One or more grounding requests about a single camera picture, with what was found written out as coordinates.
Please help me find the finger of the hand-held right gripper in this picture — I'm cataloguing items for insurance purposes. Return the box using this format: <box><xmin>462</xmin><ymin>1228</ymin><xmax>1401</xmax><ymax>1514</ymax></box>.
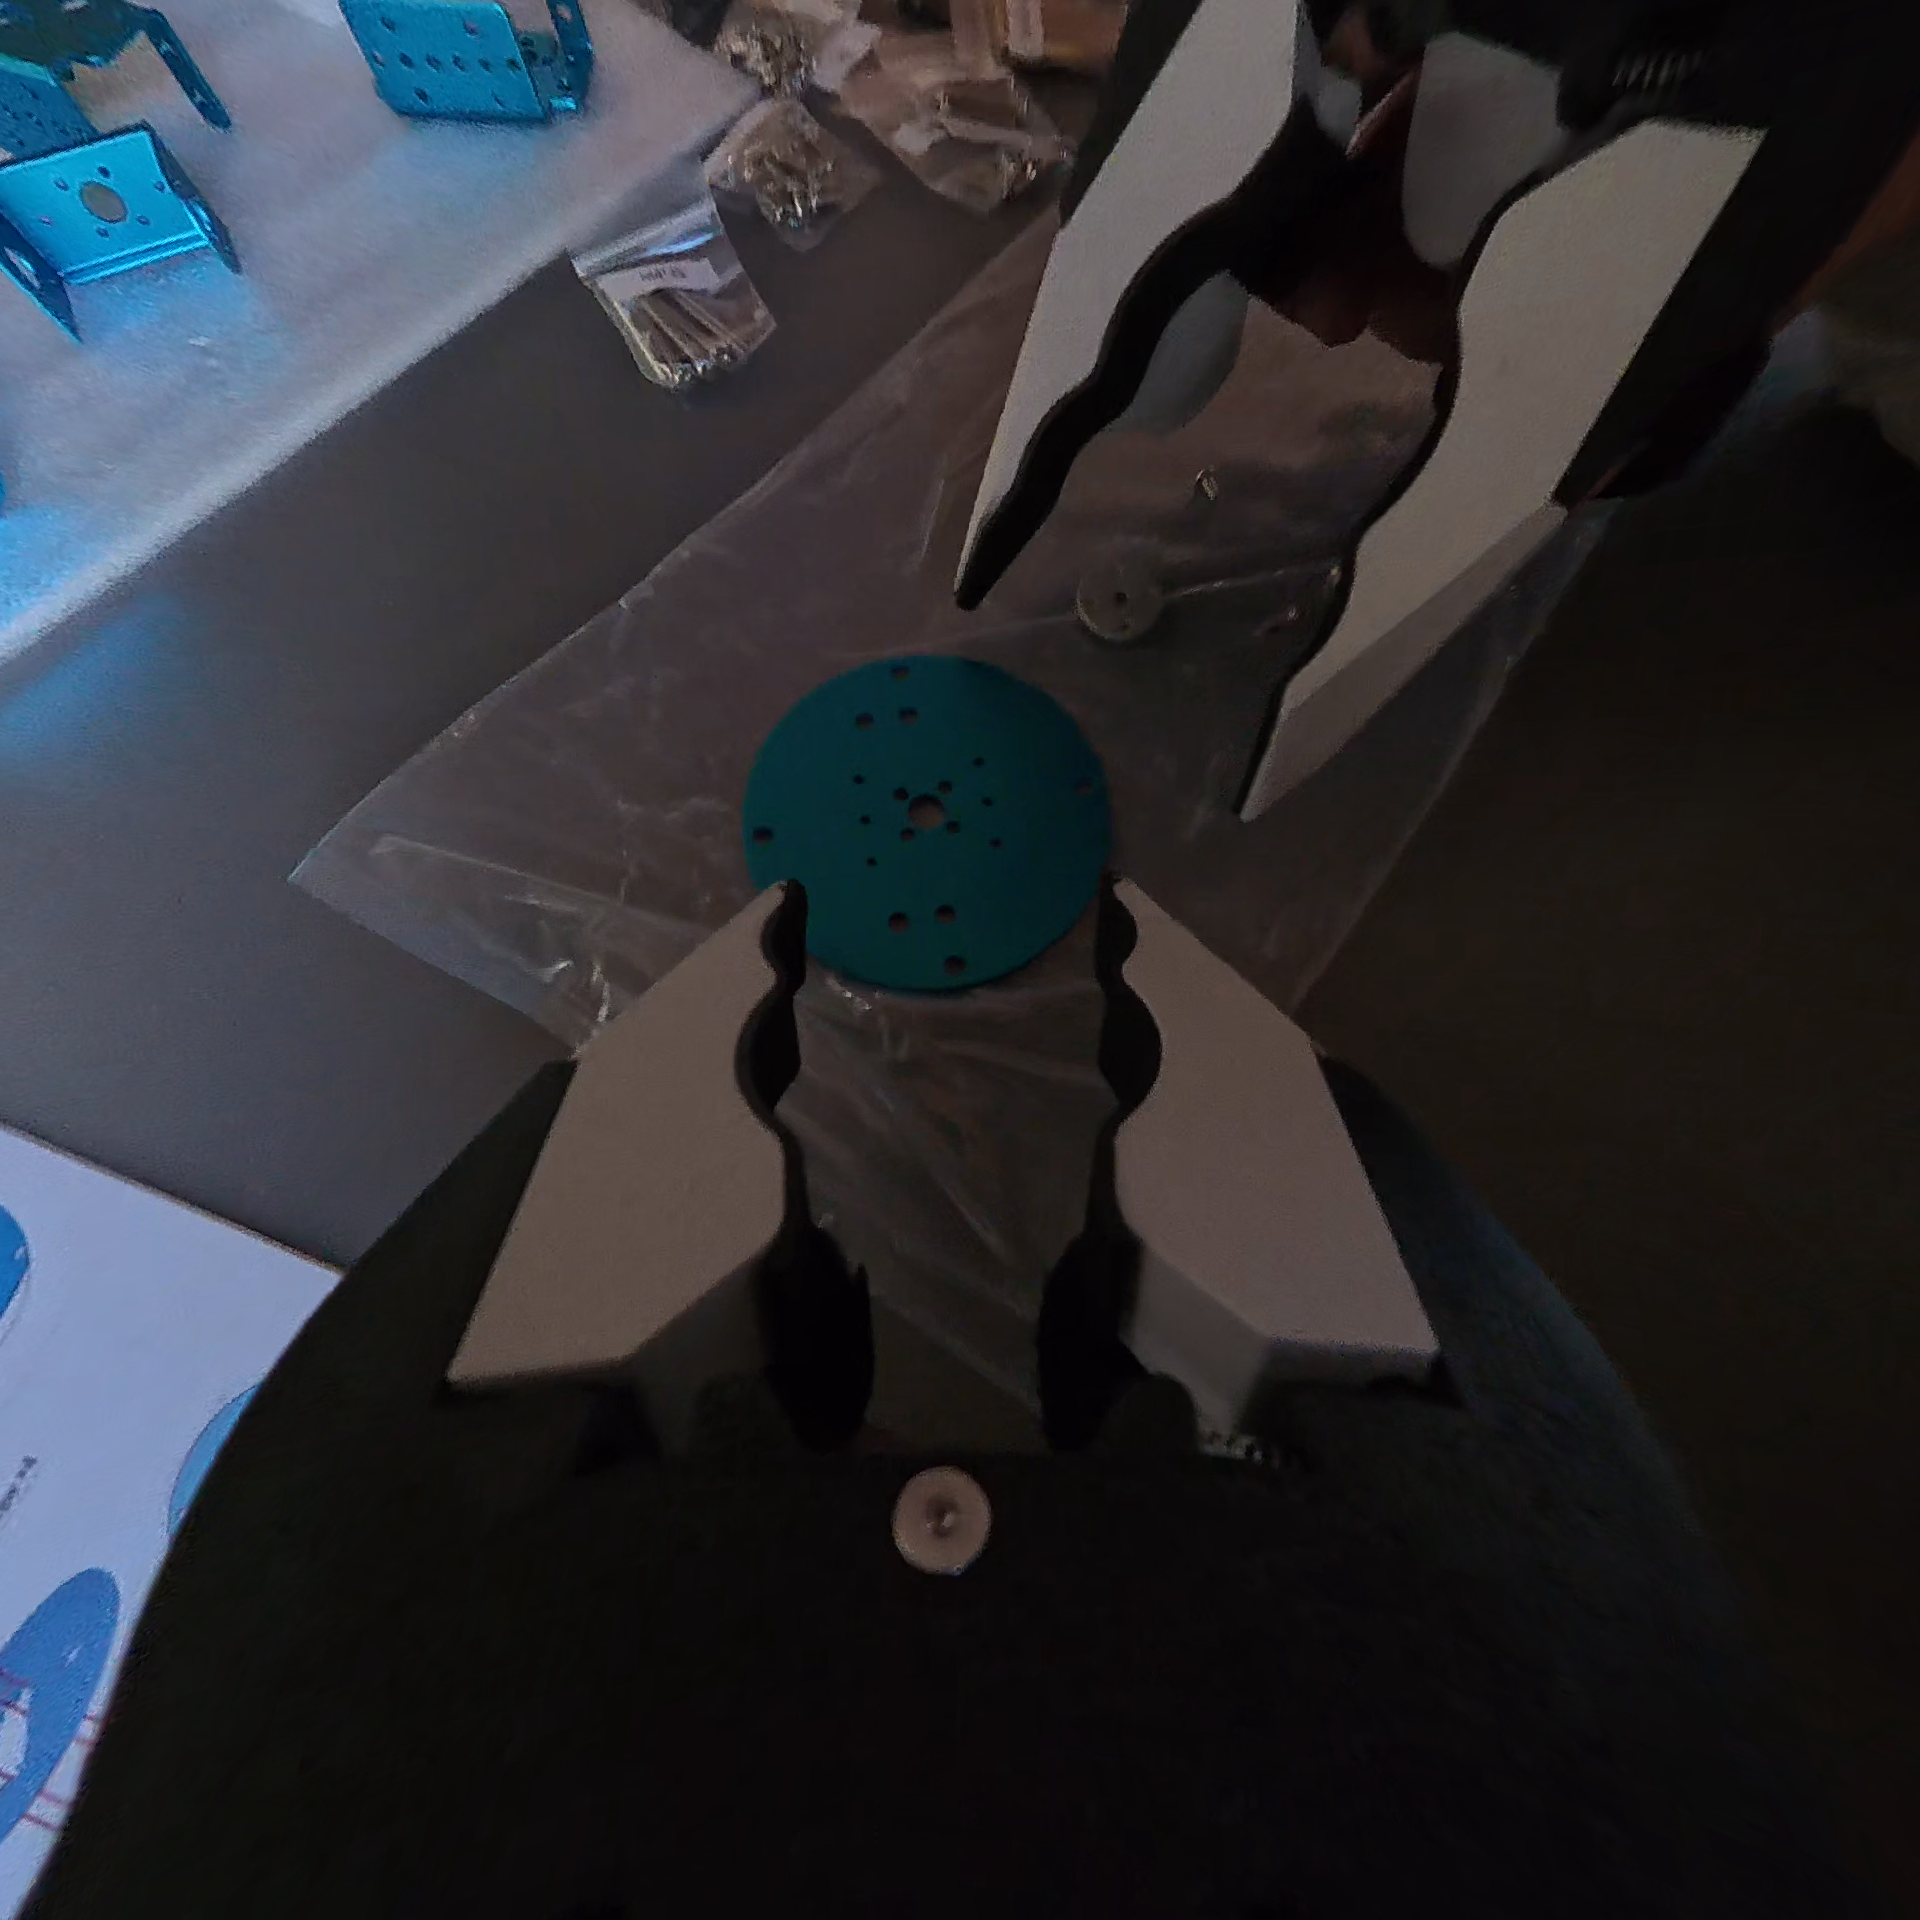
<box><xmin>957</xmin><ymin>0</ymin><xmax>1325</xmax><ymax>614</ymax></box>
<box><xmin>1237</xmin><ymin>119</ymin><xmax>1766</xmax><ymax>824</ymax></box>

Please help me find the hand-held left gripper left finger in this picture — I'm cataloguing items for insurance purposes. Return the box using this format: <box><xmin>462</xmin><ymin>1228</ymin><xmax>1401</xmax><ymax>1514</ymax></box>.
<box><xmin>447</xmin><ymin>879</ymin><xmax>812</xmax><ymax>1386</ymax></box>

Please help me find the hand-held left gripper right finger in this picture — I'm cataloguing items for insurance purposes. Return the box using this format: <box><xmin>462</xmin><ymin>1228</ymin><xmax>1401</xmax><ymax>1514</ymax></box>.
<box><xmin>1108</xmin><ymin>879</ymin><xmax>1446</xmax><ymax>1427</ymax></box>

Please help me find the teal round metal plate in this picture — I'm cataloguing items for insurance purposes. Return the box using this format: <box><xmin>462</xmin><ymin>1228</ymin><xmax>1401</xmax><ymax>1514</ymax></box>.
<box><xmin>743</xmin><ymin>657</ymin><xmax>1113</xmax><ymax>993</ymax></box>

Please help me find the pile of clear hardware packets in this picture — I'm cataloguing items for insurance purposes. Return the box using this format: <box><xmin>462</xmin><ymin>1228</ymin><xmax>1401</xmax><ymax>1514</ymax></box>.
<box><xmin>572</xmin><ymin>0</ymin><xmax>1144</xmax><ymax>395</ymax></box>

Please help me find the large clear plastic bag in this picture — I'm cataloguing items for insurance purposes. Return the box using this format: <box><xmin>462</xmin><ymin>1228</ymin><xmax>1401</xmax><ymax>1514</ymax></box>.
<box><xmin>291</xmin><ymin>196</ymin><xmax>1623</xmax><ymax>1409</ymax></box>

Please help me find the white printed instruction sheet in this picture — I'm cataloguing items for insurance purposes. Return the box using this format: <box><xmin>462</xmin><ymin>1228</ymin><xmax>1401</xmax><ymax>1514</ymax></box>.
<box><xmin>0</xmin><ymin>1125</ymin><xmax>347</xmax><ymax>1890</ymax></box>

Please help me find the white foam sheet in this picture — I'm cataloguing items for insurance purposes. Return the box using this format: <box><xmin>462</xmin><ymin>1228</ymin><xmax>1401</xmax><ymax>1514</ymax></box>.
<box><xmin>0</xmin><ymin>0</ymin><xmax>757</xmax><ymax>662</ymax></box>

